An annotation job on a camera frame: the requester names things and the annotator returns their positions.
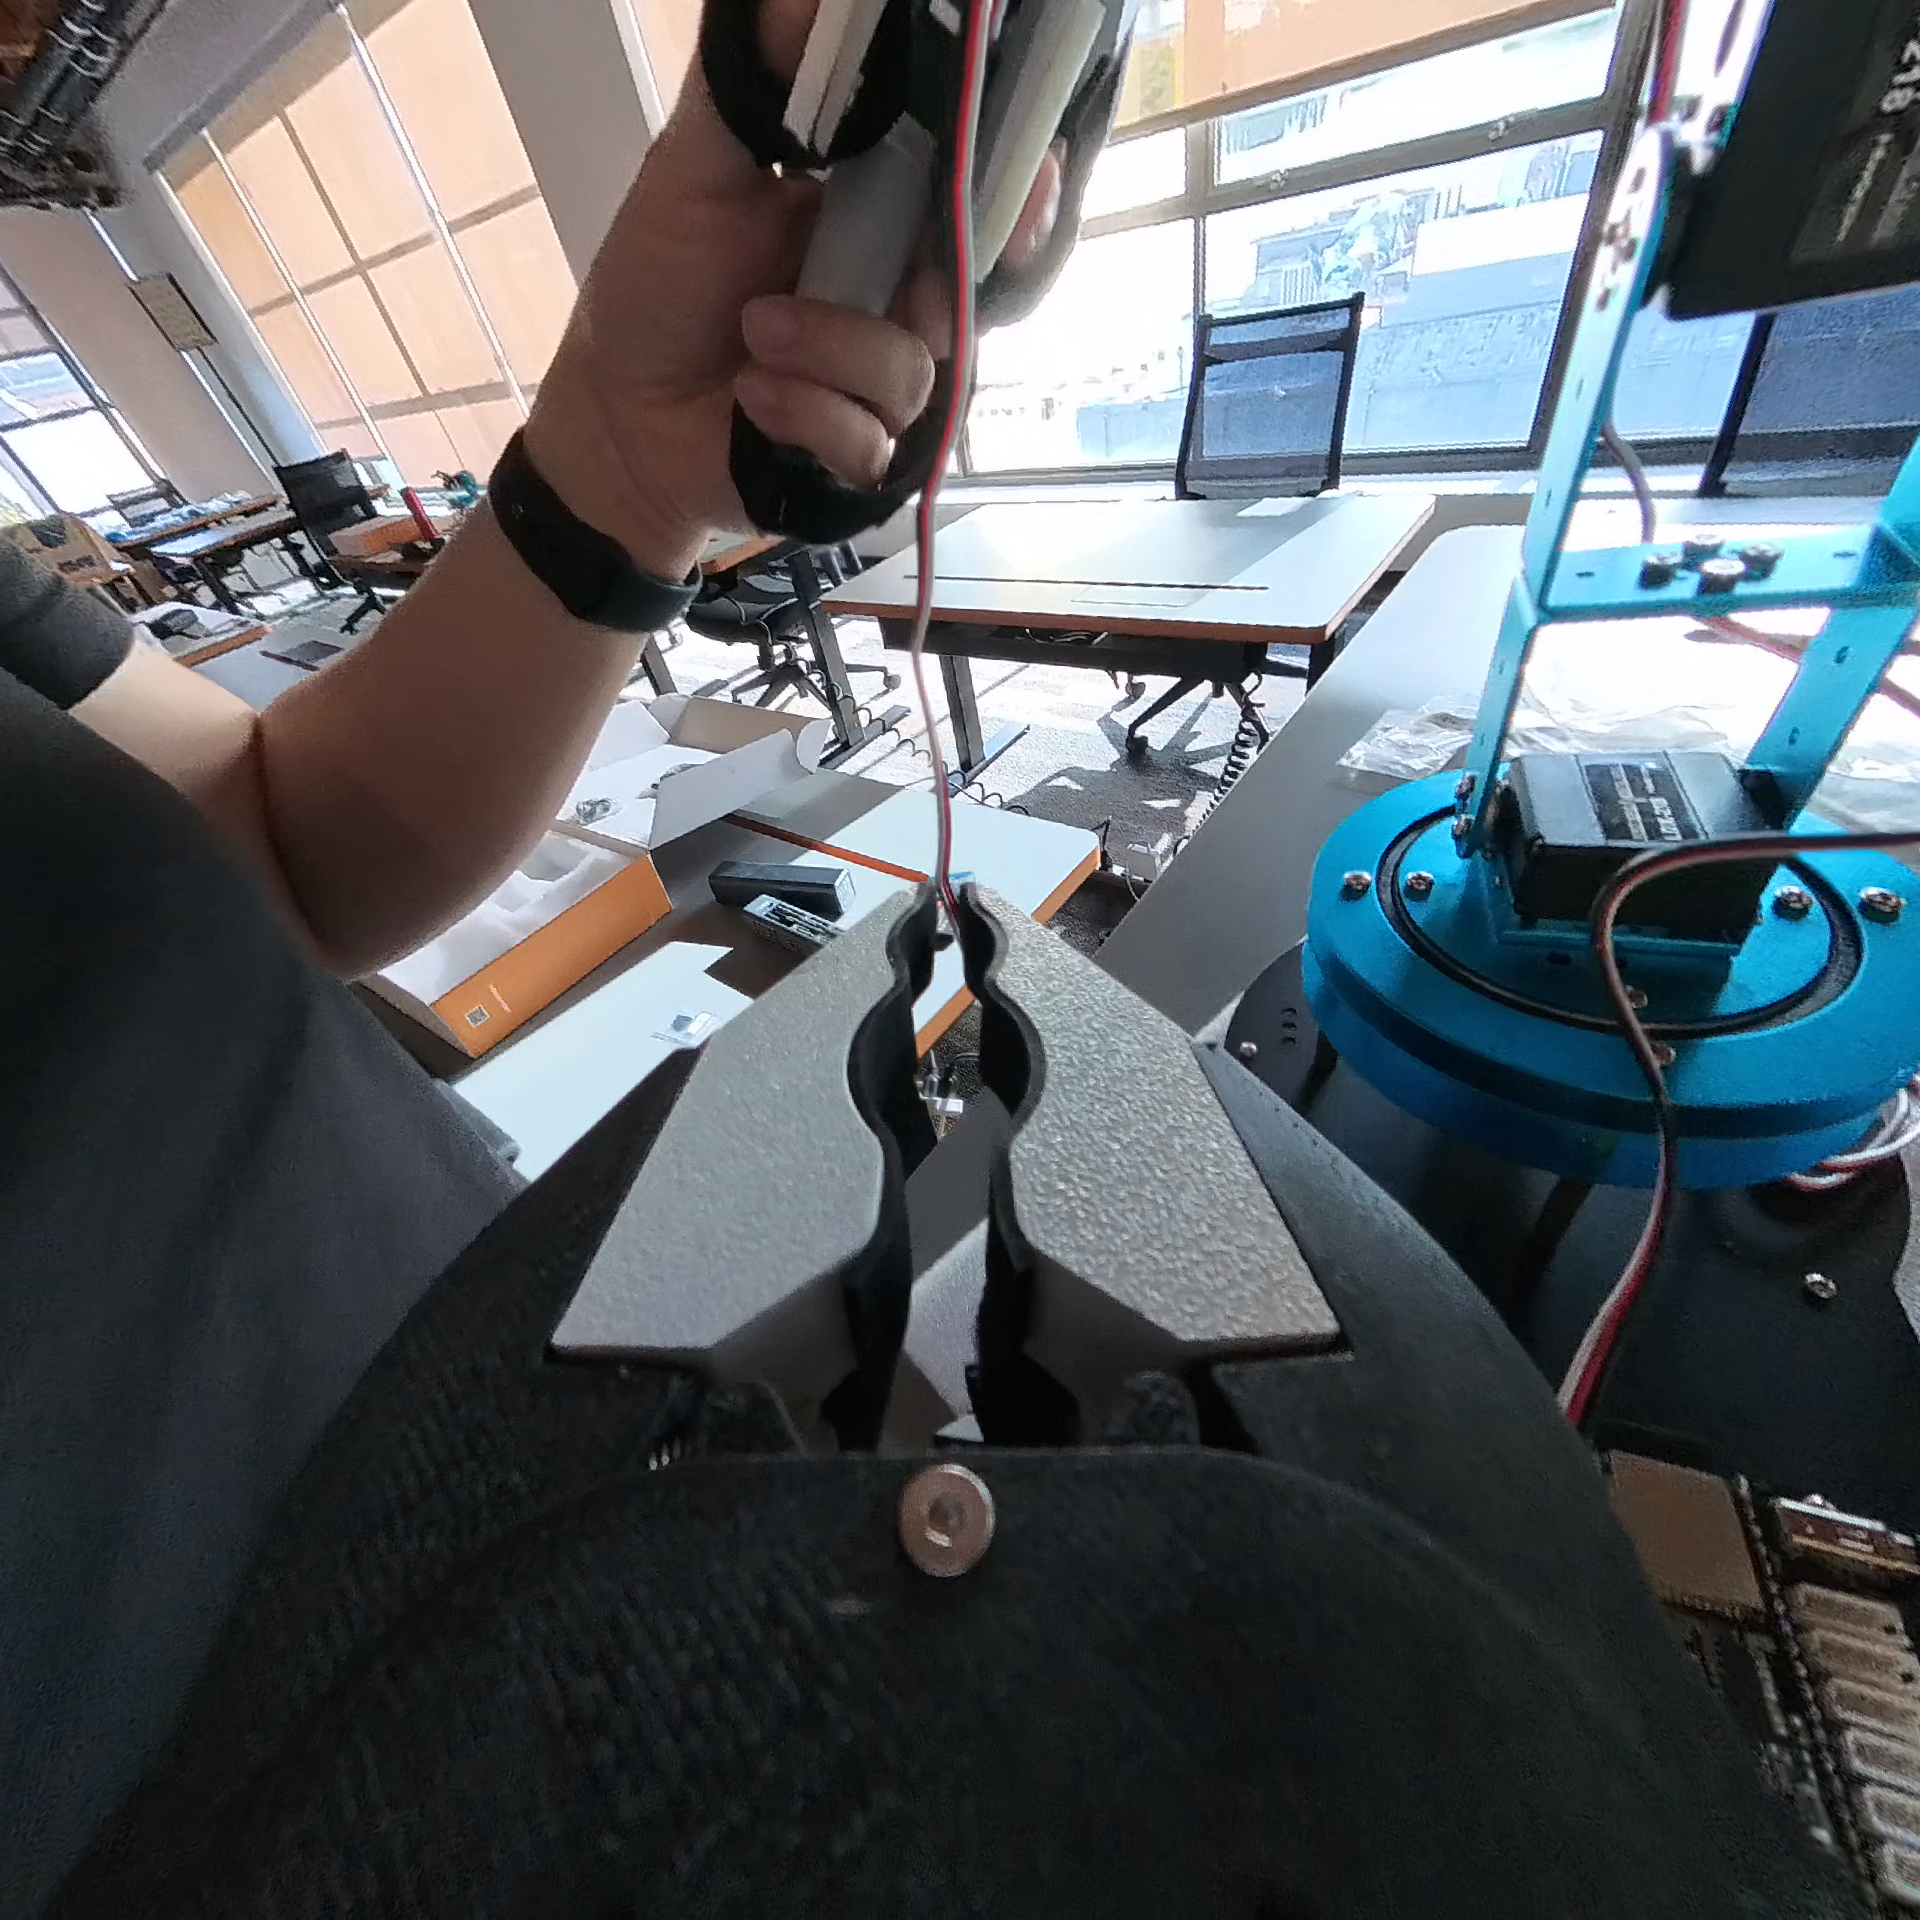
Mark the black rectangular device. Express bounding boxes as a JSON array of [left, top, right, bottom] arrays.
[[709, 859, 857, 913]]

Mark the metal cable tray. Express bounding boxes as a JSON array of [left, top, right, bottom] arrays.
[[0, 0, 125, 209]]

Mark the white table with orange edge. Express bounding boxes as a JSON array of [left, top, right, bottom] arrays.
[[359, 780, 1105, 1186]]

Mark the dark desk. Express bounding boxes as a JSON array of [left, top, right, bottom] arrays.
[[1102, 516, 1920, 1082]]

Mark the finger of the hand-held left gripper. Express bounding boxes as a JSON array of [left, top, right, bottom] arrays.
[[976, 0, 1119, 282], [783, 0, 902, 170]]

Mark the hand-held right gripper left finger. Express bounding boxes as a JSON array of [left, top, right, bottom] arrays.
[[550, 884, 938, 1453]]

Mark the pile of small plastic bags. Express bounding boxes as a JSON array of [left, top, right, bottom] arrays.
[[1335, 692, 1518, 785]]

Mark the person's left forearm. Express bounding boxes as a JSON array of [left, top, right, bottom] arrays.
[[66, 504, 706, 985]]

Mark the black mesh office chair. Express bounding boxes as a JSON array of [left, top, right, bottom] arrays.
[[1122, 292, 1368, 760]]

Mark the grey desk with orange edge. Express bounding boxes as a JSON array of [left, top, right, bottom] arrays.
[[823, 492, 1440, 782]]

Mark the black wristband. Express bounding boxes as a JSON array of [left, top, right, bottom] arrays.
[[487, 427, 706, 634]]

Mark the orange white box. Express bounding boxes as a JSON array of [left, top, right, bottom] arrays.
[[367, 833, 677, 1059]]

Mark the red white black servo cable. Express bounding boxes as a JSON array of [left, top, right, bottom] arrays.
[[1559, 833, 1920, 1426], [906, 0, 1010, 904]]

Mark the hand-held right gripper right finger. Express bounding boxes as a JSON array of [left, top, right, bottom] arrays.
[[950, 883, 1341, 1449]]

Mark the black round base plate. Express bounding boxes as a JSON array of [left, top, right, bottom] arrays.
[[1223, 945, 1920, 1517]]

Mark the control circuit board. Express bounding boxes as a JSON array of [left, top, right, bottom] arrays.
[[1604, 1446, 1920, 1920]]

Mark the beige roller blind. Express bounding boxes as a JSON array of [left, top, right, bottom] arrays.
[[162, 0, 585, 484], [1117, 0, 1634, 136]]

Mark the person's left hand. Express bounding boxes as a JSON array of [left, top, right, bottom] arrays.
[[517, 36, 985, 579]]

